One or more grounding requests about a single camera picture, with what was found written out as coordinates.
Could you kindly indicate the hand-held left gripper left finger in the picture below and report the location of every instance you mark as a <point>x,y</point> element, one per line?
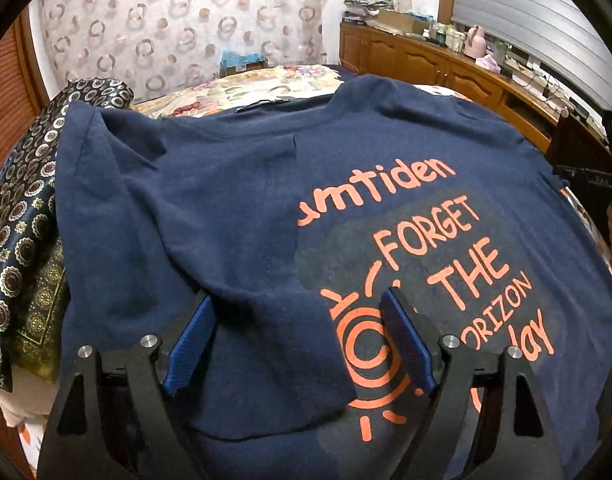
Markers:
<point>190,340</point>

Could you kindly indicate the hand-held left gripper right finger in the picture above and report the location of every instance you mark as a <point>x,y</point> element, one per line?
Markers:
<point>403,340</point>

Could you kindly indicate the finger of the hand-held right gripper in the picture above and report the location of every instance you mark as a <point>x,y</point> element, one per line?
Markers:
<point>591,176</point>

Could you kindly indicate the navy printed t-shirt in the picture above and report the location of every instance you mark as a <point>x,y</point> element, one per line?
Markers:
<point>210,185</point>

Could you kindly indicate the pink tissue pack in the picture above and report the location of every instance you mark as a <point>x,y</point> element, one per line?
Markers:
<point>488,63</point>

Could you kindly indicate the beige pillow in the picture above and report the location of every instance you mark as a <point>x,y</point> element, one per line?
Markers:
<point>25,400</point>

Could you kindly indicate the pink kettle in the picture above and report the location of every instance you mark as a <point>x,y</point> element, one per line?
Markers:
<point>475,42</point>

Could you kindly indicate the grey window blind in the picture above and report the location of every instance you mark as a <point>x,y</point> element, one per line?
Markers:
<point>526,5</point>

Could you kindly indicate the orange fruit print blanket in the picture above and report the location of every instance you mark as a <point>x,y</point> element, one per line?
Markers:
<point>28,440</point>

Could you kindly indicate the dark medallion patterned folded quilt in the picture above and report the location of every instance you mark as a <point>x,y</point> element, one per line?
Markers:
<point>20,240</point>

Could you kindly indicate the group of small bottles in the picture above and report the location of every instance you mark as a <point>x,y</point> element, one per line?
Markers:
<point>446,36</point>

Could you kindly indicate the wooden cabinet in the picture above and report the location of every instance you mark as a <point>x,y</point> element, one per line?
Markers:
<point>421,60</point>

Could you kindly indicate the floral bedsheet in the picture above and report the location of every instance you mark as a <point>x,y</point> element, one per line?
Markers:
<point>195,95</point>

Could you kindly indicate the cardboard box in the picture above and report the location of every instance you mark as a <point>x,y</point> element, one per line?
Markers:
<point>401,21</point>

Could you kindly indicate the blue box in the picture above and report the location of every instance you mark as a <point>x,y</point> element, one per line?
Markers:
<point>240,62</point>

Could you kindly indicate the pile of folded cloths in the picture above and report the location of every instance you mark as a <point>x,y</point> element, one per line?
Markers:
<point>360,7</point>

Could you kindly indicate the wooden louvred door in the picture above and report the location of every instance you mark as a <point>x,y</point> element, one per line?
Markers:
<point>10,110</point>

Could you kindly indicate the circle patterned sheer curtain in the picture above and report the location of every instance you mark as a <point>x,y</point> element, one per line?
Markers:
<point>160,20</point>

